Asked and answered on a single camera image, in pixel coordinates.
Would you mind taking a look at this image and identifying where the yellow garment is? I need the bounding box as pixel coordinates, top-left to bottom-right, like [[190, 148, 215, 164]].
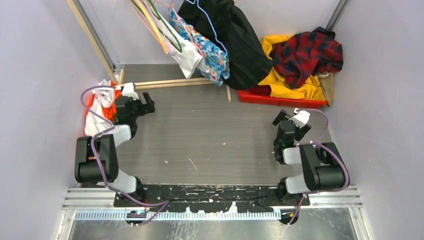
[[258, 35, 325, 102]]

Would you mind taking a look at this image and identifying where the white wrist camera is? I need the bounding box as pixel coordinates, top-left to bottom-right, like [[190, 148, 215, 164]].
[[289, 108, 310, 128], [114, 82, 140, 100]]

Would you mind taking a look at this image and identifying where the black pleated skirt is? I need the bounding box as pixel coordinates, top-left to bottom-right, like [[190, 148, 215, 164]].
[[177, 0, 272, 90]]

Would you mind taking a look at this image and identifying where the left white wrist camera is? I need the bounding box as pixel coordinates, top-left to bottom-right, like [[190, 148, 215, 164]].
[[114, 82, 140, 100]]

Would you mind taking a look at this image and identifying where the blue hanger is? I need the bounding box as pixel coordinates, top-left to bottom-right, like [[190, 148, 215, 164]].
[[185, 0, 228, 53]]

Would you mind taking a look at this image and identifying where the white and orange clothes pile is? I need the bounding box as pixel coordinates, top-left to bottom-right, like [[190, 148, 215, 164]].
[[84, 87, 122, 136]]

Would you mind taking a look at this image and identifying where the orange hanger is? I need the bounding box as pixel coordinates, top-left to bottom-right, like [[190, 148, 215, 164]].
[[127, 0, 169, 55]]

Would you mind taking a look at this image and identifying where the red plaid shirt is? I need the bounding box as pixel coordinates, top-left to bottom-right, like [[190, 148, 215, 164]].
[[268, 27, 344, 89]]

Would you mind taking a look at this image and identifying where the aluminium frame post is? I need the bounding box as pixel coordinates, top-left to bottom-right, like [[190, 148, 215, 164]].
[[67, 0, 115, 78]]

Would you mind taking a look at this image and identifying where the red plastic bin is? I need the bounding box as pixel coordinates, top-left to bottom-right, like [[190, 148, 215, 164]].
[[238, 86, 328, 109]]

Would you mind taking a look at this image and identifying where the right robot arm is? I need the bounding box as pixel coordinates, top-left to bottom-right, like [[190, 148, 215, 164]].
[[272, 108, 350, 206]]

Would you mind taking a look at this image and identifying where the white garment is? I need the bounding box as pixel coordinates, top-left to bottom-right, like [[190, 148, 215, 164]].
[[169, 24, 210, 79]]

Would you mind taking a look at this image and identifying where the blue patterned garment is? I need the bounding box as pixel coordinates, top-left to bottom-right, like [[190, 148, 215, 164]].
[[169, 9, 230, 86]]

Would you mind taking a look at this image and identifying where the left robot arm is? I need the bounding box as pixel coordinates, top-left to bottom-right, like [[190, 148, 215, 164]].
[[74, 91, 155, 207]]

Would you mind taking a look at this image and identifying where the green hanger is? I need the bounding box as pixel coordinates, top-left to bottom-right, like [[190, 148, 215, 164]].
[[130, 0, 183, 56]]

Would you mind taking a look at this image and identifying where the tan garment in bin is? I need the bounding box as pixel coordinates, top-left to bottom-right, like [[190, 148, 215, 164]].
[[317, 72, 335, 107]]

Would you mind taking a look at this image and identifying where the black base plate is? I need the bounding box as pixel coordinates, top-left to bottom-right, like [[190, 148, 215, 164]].
[[114, 184, 311, 215]]

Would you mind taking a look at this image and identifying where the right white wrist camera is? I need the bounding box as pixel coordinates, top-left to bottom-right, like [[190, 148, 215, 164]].
[[289, 108, 310, 128]]

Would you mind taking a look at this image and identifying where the wooden clothes rack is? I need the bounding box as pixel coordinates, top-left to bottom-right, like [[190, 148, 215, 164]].
[[66, 0, 241, 104]]

